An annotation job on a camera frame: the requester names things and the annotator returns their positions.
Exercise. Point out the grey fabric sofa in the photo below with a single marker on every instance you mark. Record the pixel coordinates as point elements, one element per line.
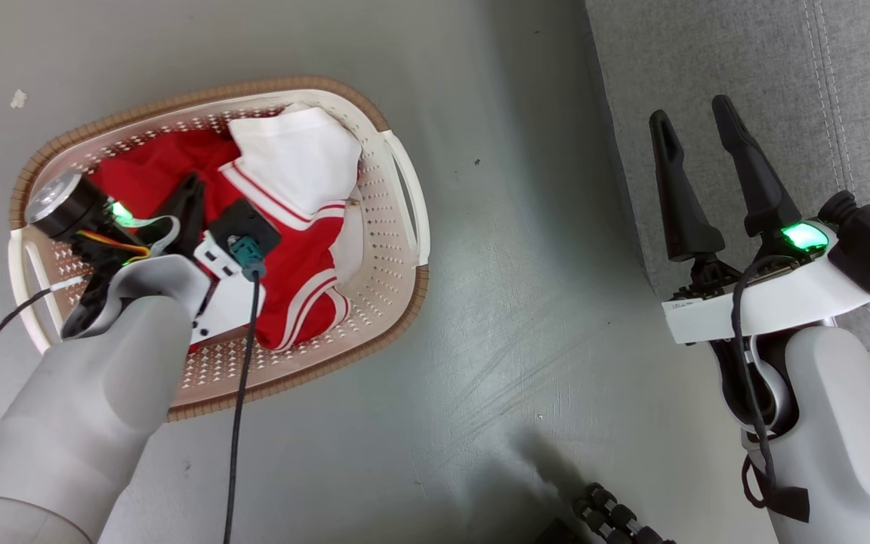
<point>707,60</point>

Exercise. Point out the white perforated laundry basket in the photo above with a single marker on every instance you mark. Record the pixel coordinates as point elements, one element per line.
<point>382,227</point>

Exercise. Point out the small white paper scrap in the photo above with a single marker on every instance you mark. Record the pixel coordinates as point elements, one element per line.
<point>19,98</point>

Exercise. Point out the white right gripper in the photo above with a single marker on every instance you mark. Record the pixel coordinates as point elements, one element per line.
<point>782,302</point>

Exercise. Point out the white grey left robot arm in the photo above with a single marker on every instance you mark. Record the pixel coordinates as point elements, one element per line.
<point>87,408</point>

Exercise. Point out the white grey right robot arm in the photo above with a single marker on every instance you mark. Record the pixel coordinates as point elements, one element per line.
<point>843,438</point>

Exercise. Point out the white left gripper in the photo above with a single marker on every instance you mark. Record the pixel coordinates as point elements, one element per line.
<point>232,302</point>

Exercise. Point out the red white-trimmed garment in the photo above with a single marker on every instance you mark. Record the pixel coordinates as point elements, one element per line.
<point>306,257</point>

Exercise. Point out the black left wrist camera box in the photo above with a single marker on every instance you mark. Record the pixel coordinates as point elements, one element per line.
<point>242,223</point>

